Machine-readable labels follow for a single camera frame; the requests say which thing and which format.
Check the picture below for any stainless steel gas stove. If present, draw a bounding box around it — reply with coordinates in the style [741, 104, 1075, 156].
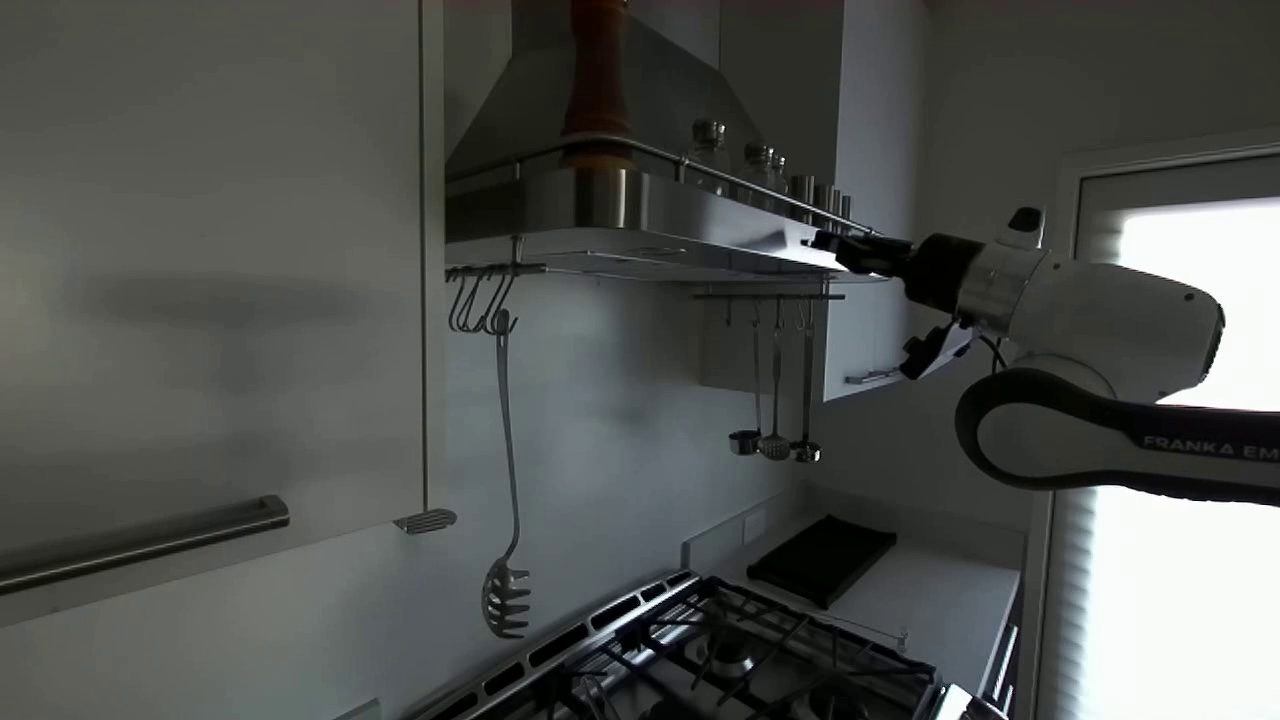
[397, 568, 984, 720]

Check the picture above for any white framed glass door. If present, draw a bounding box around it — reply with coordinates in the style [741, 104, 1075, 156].
[1023, 134, 1280, 720]

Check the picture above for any brown wooden pepper mill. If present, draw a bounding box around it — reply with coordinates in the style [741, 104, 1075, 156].
[563, 0, 643, 172]

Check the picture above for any black rectangular griddle plate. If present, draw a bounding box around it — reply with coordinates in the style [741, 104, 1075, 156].
[745, 511, 905, 618]

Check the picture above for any long steel wall rail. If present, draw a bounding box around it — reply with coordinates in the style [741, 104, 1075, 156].
[690, 284, 849, 308]

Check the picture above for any grey drawer cabinet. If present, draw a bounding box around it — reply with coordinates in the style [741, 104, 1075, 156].
[971, 591, 1031, 720]

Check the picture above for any steel hood rail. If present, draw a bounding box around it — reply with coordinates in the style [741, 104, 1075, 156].
[444, 130, 861, 224]

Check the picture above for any black cast iron grate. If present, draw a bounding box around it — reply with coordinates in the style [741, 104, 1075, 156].
[626, 578, 941, 715]
[525, 618, 815, 720]

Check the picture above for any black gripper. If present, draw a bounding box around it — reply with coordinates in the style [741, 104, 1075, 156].
[814, 230, 996, 322]

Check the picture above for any stainless steel range hood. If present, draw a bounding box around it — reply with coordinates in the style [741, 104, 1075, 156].
[440, 0, 889, 292]

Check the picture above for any short steel wall rail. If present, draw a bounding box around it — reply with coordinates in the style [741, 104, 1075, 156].
[444, 259, 548, 284]

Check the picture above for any hanging steel kitchen utensil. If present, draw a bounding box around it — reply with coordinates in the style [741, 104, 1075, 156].
[729, 296, 763, 460]
[758, 296, 798, 467]
[792, 296, 830, 471]

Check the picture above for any white wall outlet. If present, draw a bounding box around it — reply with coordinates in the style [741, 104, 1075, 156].
[682, 500, 777, 578]

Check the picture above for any clear glass spice jar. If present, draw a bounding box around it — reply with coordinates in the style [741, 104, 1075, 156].
[690, 118, 732, 170]

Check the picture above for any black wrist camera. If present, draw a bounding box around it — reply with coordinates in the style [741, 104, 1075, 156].
[895, 322, 980, 387]

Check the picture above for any tall white wall cabinet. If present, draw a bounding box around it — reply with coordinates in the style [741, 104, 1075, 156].
[716, 0, 936, 403]

